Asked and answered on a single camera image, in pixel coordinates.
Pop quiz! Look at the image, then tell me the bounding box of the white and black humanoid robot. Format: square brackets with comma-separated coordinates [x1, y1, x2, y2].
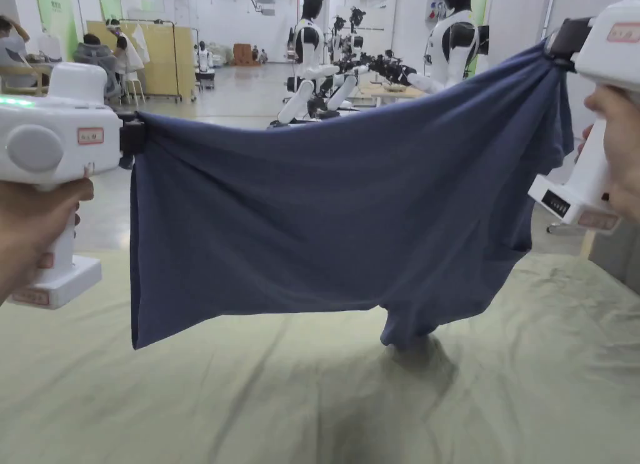
[369, 0, 492, 93]
[267, 0, 359, 130]

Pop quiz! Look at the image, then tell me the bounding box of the dark blue shirt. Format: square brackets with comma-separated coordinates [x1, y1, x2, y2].
[129, 38, 576, 351]

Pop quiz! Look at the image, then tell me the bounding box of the bed with pale green sheet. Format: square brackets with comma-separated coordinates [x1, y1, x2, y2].
[0, 250, 640, 464]

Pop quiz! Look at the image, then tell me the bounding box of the grey office chair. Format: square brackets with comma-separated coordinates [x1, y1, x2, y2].
[72, 33, 124, 104]

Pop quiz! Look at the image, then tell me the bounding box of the person's left hand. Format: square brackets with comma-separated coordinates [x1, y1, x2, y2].
[0, 177, 95, 305]

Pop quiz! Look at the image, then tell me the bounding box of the person's right hand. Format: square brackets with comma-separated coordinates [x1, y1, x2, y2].
[576, 86, 640, 224]

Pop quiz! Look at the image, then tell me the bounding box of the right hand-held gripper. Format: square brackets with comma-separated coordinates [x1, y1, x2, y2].
[527, 0, 640, 233]

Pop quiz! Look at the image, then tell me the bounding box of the wooden folding screen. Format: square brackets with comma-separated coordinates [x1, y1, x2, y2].
[86, 20, 199, 104]

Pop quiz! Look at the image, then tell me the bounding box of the wooden table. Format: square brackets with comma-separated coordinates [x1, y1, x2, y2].
[347, 80, 434, 109]

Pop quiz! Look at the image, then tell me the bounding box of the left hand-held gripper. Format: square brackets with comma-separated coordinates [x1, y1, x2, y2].
[0, 62, 147, 310]

